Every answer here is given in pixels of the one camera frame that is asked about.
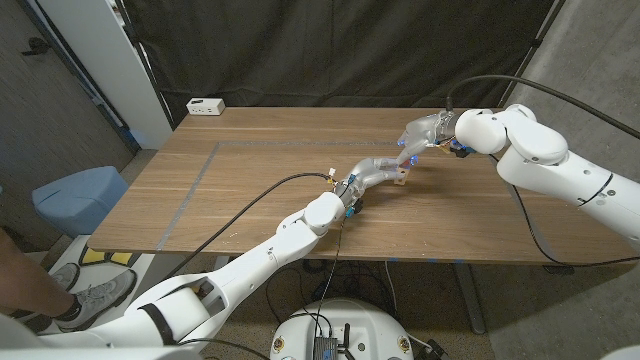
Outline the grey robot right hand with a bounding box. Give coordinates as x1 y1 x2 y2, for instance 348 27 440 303
396 110 460 167

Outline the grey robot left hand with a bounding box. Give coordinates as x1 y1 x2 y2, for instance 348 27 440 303
332 156 411 207

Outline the black backdrop curtain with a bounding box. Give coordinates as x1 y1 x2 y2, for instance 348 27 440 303
122 0 566 125

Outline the large wooden board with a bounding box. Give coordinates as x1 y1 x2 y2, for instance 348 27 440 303
154 140 559 264

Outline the black backdrop stand pole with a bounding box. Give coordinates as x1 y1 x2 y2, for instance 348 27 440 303
113 0 176 132
497 0 569 109

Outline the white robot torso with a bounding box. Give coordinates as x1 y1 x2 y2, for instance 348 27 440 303
269 298 415 360

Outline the grey table leg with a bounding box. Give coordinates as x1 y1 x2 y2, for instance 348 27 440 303
452 263 487 335

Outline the white power strip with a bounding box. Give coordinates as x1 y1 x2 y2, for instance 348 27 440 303
185 97 226 117

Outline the grey box on torso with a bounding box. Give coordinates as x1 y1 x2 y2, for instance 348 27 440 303
313 335 340 360

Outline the person's leg and shoe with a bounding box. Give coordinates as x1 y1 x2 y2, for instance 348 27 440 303
14 234 187 335

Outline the light blue stool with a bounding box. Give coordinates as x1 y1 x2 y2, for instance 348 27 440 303
32 165 130 239

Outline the grey sneaker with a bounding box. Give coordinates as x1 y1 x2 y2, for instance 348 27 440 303
42 262 82 296
53 268 138 331

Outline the bare person leg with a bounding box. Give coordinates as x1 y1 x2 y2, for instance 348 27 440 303
0 227 81 322

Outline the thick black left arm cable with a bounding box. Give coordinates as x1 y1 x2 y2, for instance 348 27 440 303
162 172 336 281

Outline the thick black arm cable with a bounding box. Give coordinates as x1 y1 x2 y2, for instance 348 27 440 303
445 74 640 140
162 172 336 281

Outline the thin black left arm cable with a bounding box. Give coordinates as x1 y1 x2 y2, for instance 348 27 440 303
307 215 347 360

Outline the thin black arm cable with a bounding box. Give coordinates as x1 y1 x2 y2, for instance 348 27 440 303
487 152 640 268
307 215 347 360

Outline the white floor cable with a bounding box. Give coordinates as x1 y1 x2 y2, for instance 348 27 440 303
383 260 399 317

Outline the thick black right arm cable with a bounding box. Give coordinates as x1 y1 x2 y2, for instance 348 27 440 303
445 74 640 140

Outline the black floor cable bundle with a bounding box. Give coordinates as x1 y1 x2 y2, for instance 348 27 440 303
264 258 399 326

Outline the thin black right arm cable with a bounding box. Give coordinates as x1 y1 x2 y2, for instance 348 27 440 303
487 152 640 268

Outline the black door handle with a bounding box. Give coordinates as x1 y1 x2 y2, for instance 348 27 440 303
20 37 51 57

